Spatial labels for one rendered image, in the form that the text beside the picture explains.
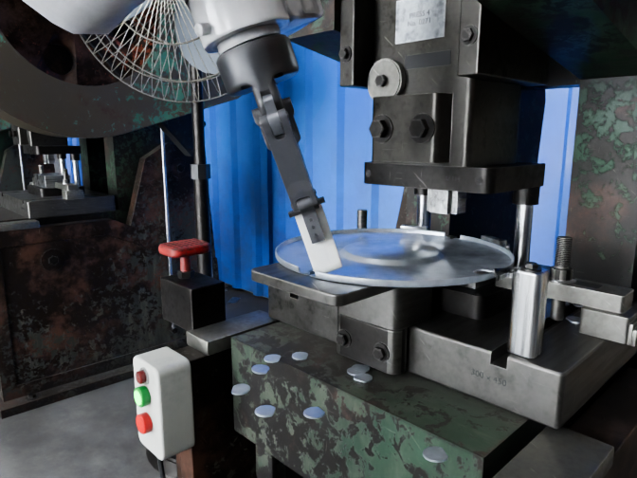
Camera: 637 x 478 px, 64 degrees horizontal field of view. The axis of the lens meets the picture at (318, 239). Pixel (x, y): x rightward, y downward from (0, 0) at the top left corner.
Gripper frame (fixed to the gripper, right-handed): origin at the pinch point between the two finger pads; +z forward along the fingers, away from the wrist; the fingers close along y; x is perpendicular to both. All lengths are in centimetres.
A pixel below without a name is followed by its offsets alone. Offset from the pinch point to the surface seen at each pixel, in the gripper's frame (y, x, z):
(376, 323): -4.7, 3.0, 12.9
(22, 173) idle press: -277, -175, -46
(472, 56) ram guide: -3.7, 21.5, -12.6
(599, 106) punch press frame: -20.7, 42.6, -0.9
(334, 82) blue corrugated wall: -187, 22, -28
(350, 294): 5.7, 1.4, 4.9
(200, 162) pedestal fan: -90, -28, -13
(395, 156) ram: -11.3, 11.9, -4.5
